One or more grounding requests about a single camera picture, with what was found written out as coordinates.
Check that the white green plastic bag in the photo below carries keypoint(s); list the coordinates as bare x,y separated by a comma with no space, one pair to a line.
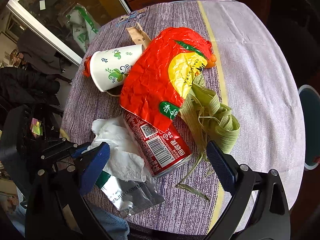
82,27

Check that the white paper cup green print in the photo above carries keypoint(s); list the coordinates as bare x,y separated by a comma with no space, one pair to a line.
112,65

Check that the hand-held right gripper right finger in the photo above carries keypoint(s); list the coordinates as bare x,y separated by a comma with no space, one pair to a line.
220,165

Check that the silver foil packet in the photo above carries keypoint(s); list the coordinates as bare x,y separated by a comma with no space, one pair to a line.
132,195

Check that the orange scrap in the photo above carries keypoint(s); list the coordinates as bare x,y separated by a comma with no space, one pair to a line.
212,60
86,67

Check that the glass sliding door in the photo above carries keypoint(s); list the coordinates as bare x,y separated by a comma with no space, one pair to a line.
37,27

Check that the teal round bin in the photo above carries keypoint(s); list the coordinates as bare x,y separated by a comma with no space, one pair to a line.
308,120

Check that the red drink can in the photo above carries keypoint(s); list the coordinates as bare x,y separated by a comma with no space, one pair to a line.
162,152

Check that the brown paper sleeve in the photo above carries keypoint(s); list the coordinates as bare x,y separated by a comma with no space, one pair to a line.
137,36

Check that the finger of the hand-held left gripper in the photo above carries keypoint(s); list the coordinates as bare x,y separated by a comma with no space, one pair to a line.
80,150

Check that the black jacket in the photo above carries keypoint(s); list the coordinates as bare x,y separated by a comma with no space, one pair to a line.
25,85

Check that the white tissue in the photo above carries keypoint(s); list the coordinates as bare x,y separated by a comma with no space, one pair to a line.
120,150

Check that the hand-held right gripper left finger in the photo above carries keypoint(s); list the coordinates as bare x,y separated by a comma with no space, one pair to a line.
96,167

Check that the green corn husk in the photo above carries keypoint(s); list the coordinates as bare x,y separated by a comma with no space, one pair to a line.
220,127

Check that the red foil snack bag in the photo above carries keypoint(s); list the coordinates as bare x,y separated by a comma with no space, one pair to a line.
150,80

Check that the blue cloth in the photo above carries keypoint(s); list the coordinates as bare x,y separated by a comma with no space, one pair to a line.
110,220

